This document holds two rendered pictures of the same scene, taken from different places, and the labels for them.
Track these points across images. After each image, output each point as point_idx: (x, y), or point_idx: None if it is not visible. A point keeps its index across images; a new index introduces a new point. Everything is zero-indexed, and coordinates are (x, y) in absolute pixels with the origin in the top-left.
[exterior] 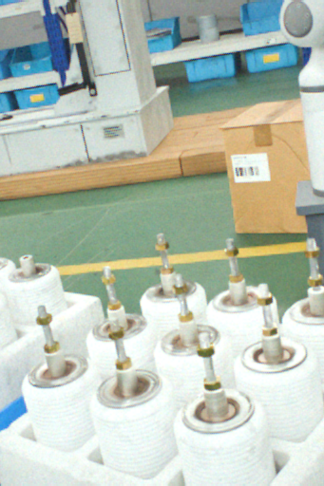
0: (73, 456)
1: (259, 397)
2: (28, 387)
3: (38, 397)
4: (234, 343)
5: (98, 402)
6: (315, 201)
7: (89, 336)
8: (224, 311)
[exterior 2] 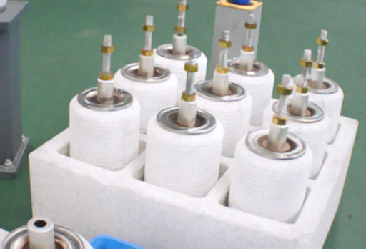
0: (315, 184)
1: (271, 88)
2: (304, 158)
3: (312, 155)
4: (175, 101)
5: (318, 122)
6: (6, 16)
7: (199, 137)
8: (168, 78)
